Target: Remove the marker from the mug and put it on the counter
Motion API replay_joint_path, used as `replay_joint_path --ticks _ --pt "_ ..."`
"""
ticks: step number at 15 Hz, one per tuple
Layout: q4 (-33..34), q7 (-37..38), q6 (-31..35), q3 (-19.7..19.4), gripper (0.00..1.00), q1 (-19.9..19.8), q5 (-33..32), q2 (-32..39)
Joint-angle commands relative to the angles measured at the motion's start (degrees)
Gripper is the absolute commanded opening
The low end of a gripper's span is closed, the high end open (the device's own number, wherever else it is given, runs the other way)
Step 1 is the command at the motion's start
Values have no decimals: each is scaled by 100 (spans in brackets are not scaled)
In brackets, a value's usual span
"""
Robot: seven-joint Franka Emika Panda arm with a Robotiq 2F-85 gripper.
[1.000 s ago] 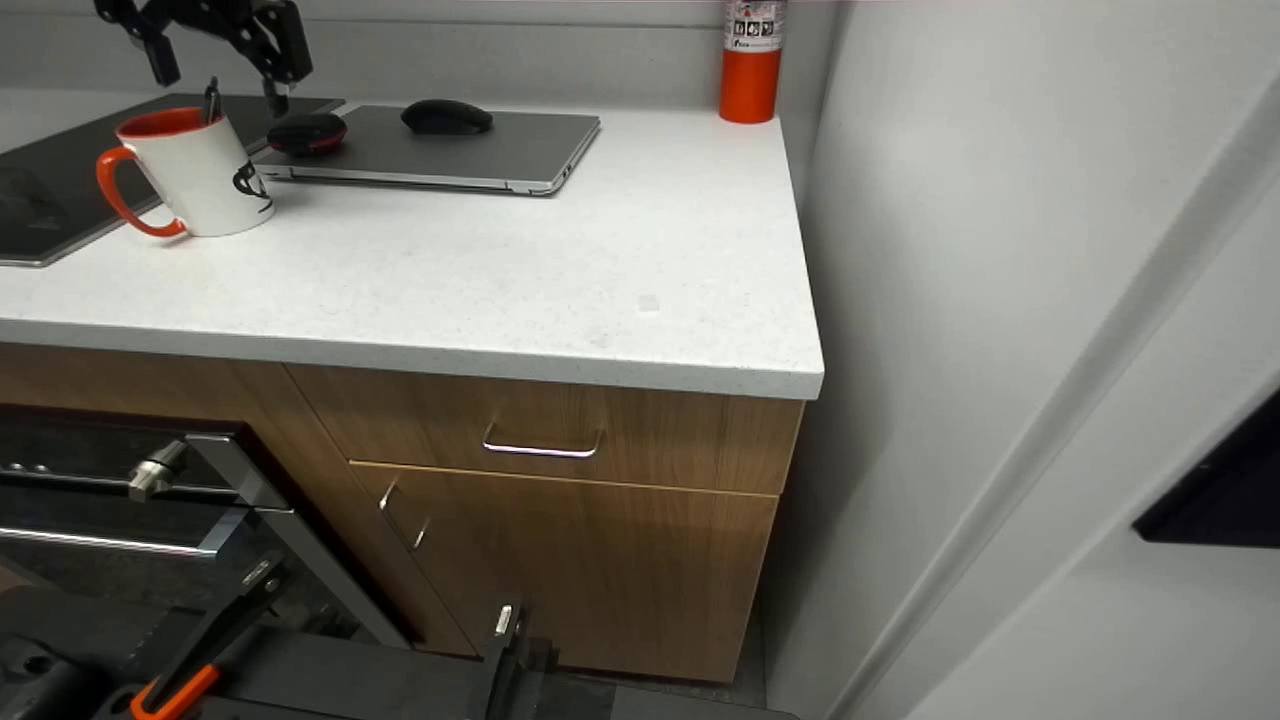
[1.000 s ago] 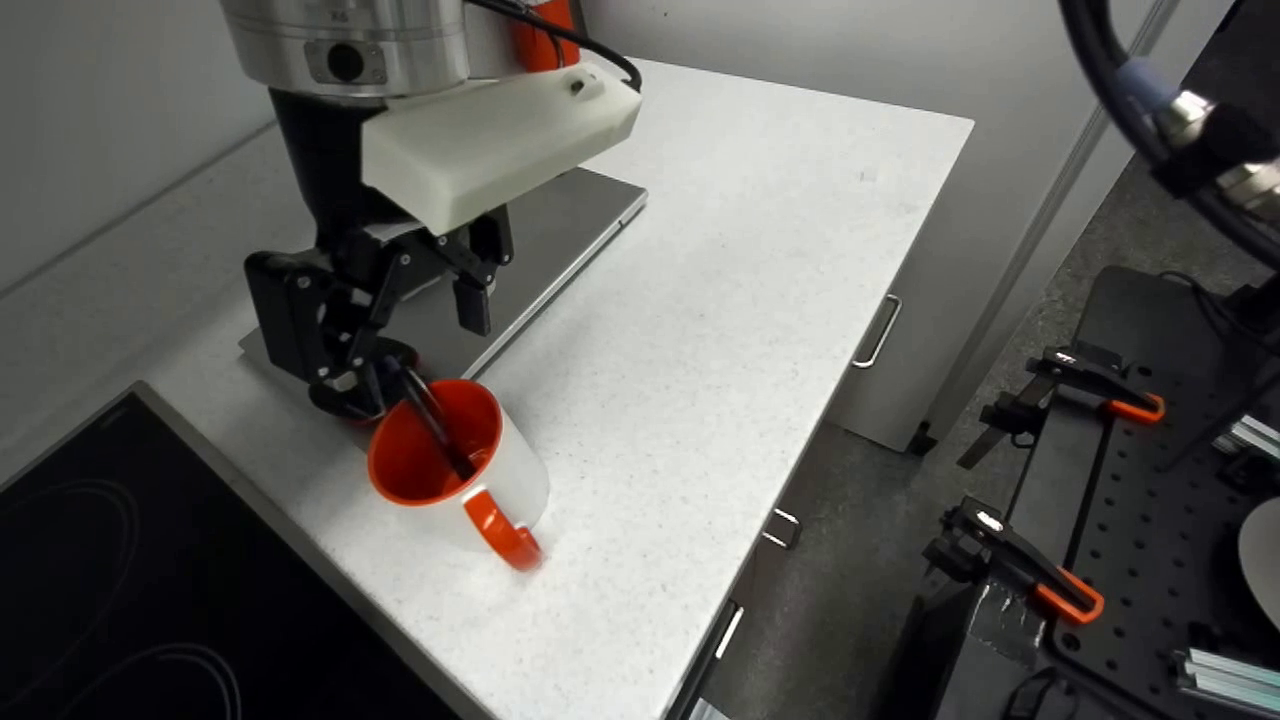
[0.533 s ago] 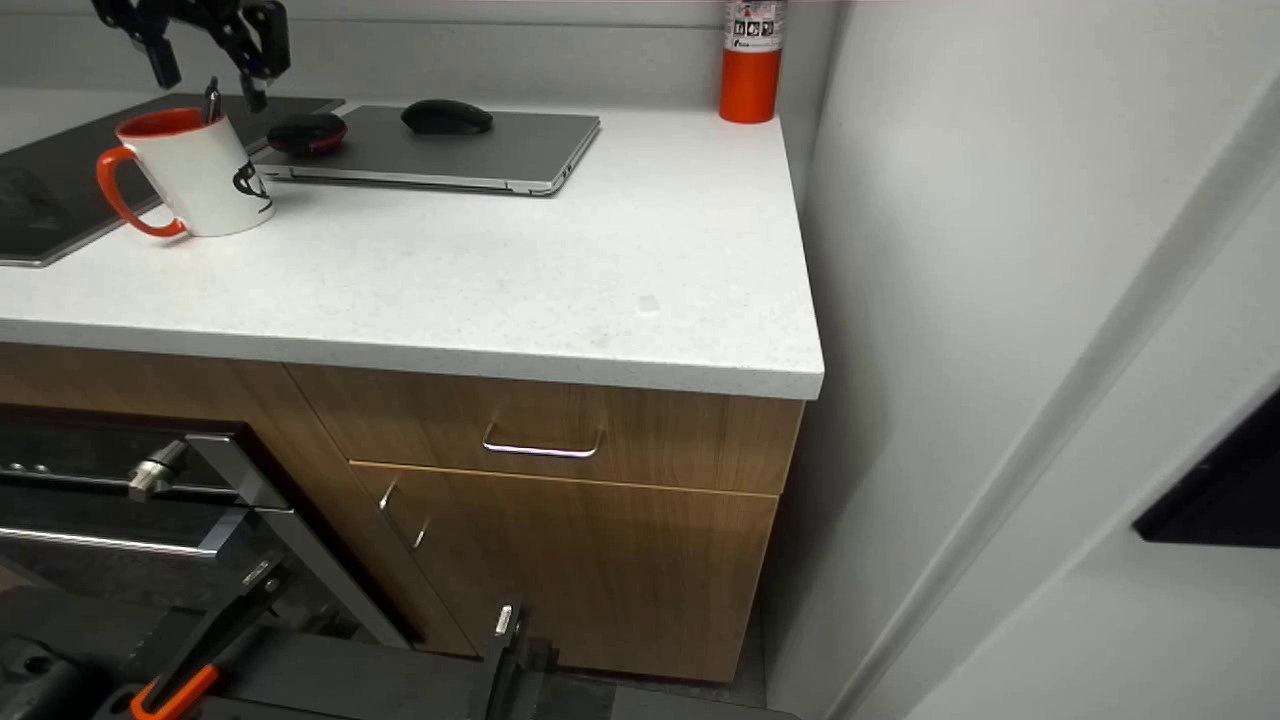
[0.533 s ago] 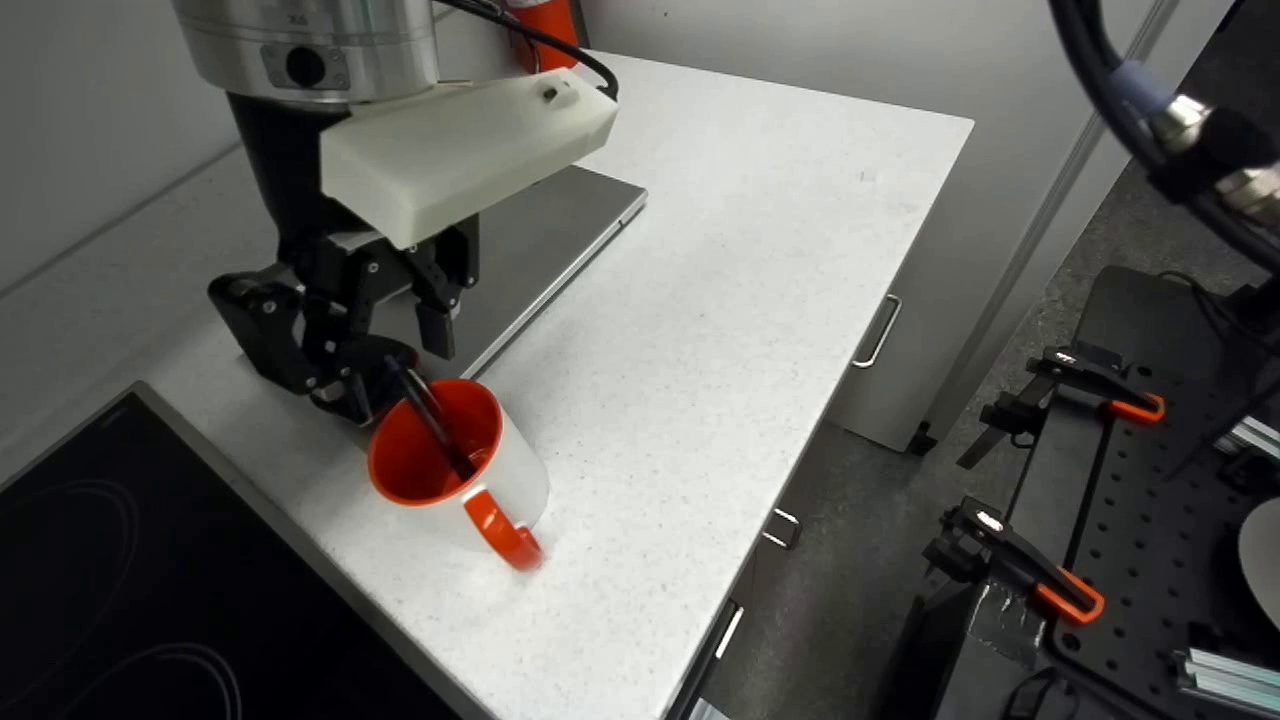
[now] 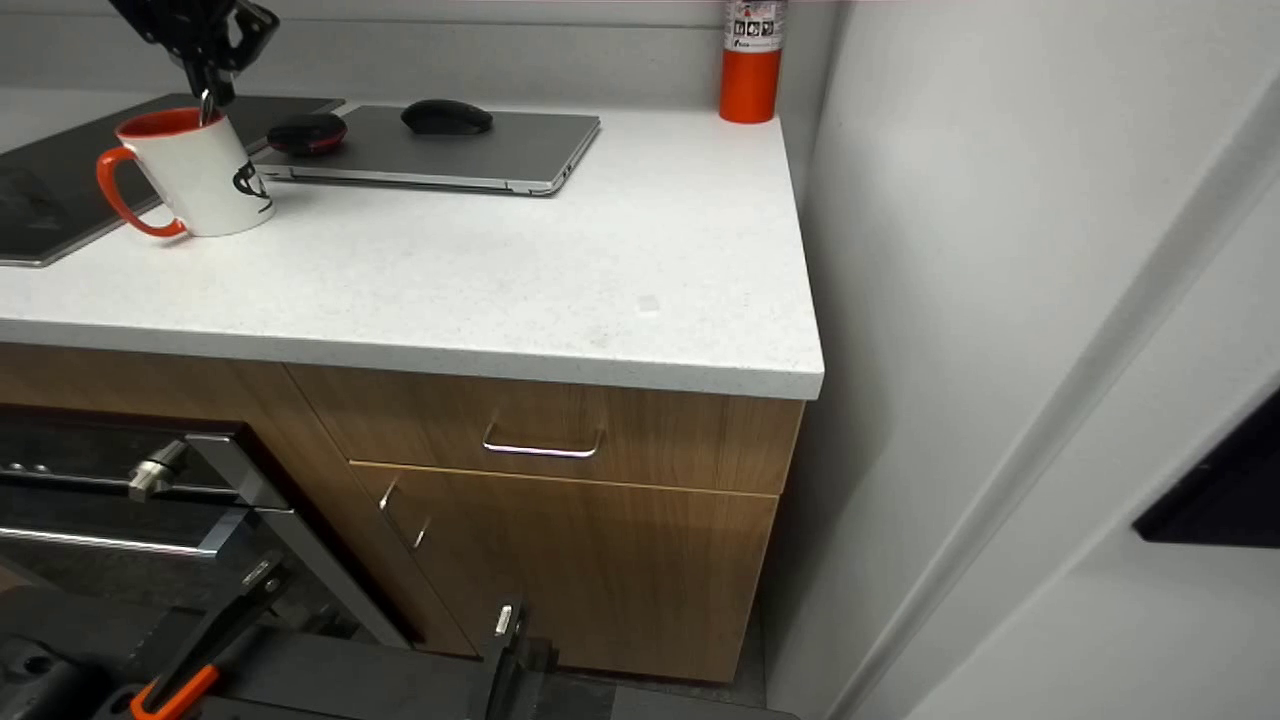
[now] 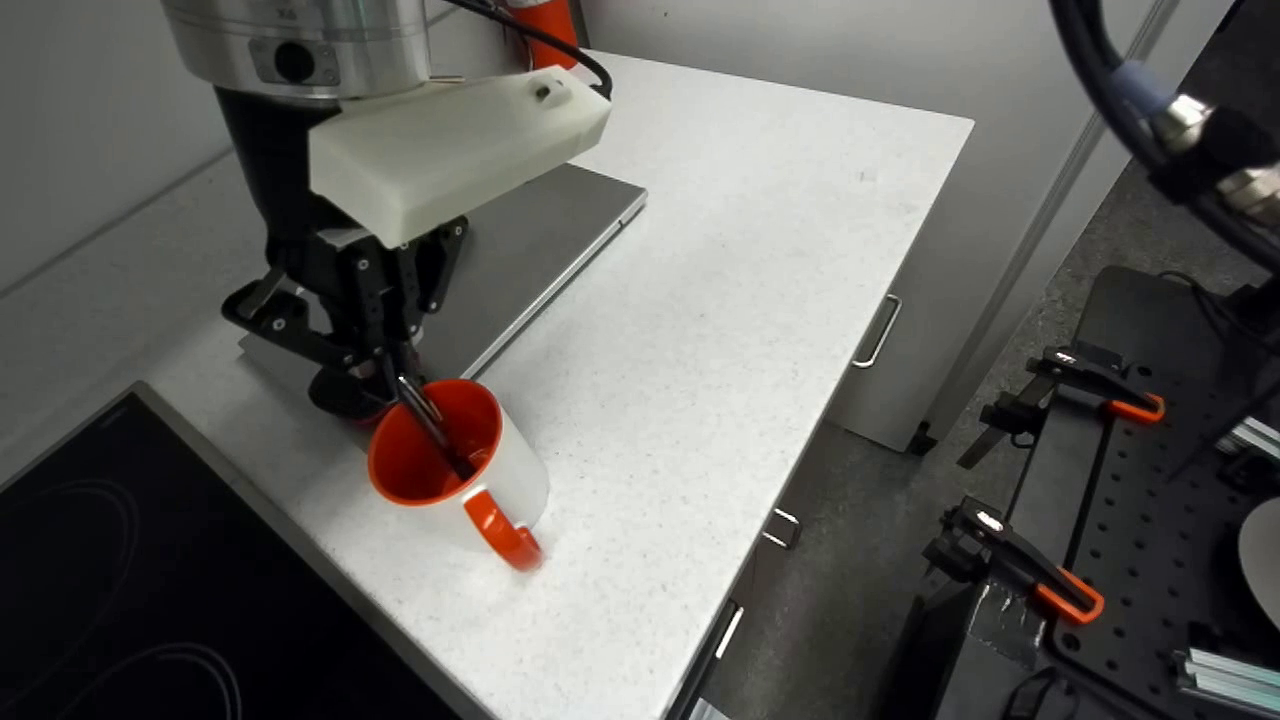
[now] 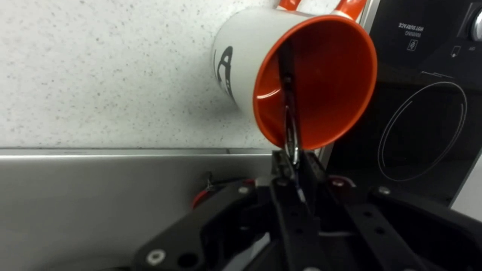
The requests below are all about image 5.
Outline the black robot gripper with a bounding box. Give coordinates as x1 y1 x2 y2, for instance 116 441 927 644
108 0 286 124

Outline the black oval object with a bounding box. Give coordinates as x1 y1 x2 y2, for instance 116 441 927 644
264 111 354 159

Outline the black glass cooktop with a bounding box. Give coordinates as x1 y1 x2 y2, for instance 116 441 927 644
0 90 349 271

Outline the black computer mouse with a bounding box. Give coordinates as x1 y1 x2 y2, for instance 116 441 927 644
400 94 498 140

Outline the grey closed laptop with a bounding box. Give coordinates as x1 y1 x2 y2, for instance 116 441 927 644
251 101 605 200

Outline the red fire extinguisher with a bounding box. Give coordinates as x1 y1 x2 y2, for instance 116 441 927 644
717 0 791 128

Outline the cabinet drawer front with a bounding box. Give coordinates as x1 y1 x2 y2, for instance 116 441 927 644
286 362 807 501

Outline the wooden cabinet door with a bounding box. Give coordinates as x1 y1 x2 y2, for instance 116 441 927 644
339 454 784 687

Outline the white mug with orange handle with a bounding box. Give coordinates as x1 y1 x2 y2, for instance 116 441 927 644
92 102 282 249

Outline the silver oven handle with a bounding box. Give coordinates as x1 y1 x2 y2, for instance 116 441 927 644
124 437 192 505

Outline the silver cabinet door handle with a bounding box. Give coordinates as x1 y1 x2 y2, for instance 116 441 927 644
375 476 437 551

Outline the silver drawer handle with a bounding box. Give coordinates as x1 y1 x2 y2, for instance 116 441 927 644
481 437 605 463

